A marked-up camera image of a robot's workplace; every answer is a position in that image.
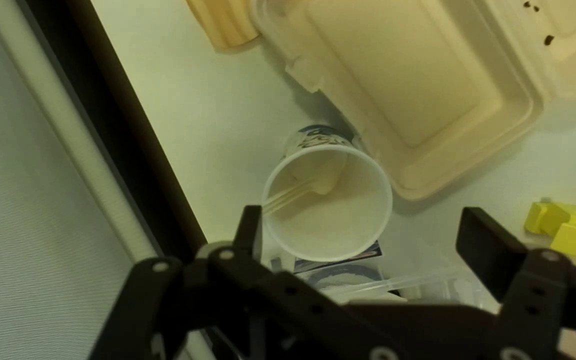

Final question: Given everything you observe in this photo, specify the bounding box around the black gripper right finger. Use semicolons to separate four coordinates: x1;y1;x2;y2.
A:
455;206;576;360

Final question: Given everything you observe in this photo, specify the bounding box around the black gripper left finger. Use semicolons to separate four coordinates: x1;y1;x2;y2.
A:
86;203;395;360

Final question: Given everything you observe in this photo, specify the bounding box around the white plastic spoon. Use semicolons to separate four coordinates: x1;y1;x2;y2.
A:
262;174;344;215

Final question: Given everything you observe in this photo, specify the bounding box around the white patterned paper cup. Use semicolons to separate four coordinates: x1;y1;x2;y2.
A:
259;124;395;264

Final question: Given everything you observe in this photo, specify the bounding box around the clear plastic storage bin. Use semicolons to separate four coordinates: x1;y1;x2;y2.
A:
259;241;504;315

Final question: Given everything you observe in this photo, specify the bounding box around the beige clamshell takeout container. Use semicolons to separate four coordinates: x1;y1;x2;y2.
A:
185;0;576;201

